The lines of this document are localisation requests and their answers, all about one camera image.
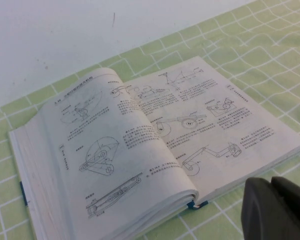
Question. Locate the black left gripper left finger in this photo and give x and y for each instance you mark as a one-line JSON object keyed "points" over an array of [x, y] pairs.
{"points": [[262, 212]]}

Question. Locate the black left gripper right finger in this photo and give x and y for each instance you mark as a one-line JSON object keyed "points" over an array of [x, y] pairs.
{"points": [[298, 215]]}

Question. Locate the green white checkered tablecloth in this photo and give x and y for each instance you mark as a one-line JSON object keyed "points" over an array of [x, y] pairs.
{"points": [[265, 62]]}

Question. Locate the hardcover technical book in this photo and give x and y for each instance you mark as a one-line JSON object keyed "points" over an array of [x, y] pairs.
{"points": [[140, 137]]}

